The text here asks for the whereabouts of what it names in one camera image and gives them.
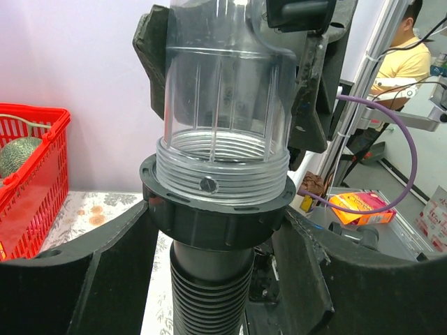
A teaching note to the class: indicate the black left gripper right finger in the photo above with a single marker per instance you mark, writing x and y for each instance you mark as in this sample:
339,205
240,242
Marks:
329,285

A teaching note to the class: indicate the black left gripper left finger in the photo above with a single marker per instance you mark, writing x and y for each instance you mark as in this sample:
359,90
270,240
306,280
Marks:
94,284

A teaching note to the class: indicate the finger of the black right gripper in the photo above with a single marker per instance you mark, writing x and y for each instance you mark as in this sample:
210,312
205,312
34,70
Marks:
318,78
149,43

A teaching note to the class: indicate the grey tee pipe fitting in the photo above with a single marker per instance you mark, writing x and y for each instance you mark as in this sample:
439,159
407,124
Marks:
365,236

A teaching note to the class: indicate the person in yellow shirt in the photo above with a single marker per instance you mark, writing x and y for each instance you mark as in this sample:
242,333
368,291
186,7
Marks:
414,63

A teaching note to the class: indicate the orange yellow snack box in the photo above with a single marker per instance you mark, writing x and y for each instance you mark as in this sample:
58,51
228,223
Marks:
361,201

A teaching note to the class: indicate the red plastic basket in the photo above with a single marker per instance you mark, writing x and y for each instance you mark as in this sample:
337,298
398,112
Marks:
32,197

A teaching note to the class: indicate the brown item in white cup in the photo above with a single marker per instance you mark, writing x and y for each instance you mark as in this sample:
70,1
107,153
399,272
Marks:
311,183

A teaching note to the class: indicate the green netted melon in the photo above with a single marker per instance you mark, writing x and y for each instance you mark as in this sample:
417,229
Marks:
15,154

